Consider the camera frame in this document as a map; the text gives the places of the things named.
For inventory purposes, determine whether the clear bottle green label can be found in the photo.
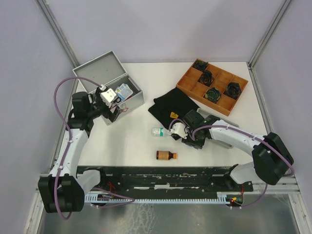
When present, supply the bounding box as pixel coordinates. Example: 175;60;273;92
152;127;171;137

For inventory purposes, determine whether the grey metal first aid box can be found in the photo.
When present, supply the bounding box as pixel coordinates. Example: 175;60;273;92
73;51;144;125

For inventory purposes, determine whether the light blue cable duct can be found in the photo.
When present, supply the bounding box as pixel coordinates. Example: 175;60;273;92
84;192;238;205

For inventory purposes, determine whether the black folded cloth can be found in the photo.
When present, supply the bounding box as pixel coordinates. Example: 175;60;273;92
148;88;201;130

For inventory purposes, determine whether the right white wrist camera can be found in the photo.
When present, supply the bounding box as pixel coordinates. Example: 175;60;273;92
169;122;188;139

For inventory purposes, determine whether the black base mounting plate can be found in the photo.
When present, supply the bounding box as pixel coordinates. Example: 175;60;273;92
77;166;254;199

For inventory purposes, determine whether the grey plastic divided tray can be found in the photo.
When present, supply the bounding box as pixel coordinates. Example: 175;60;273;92
196;108;239;149

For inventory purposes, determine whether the blue white gauze packet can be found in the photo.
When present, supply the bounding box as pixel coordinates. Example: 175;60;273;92
115;83;133;101

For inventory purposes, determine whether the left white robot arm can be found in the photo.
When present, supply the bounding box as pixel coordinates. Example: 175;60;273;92
38;88;122;215

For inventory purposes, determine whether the dark rolled item top compartment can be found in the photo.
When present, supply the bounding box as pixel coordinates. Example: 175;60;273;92
193;59;208;72

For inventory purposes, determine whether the black rolled item right compartment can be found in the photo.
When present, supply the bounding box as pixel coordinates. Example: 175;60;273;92
224;82;242;100

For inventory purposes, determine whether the brown medicine bottle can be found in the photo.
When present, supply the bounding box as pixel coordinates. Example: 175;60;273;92
156;151;177;160

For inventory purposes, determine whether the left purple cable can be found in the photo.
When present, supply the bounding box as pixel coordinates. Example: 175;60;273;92
53;77;136;220

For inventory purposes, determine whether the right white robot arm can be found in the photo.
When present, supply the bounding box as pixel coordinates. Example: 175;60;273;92
182;110;294;191

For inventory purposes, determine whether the green dark rolled item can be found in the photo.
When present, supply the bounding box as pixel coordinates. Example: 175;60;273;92
204;87;221;103

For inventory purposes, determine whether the brown wooden compartment tray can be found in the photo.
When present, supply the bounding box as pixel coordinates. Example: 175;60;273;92
176;62;248;116

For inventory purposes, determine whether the dark rolled item compartment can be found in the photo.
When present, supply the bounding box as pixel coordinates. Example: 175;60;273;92
198;70;214;87
193;59;208;72

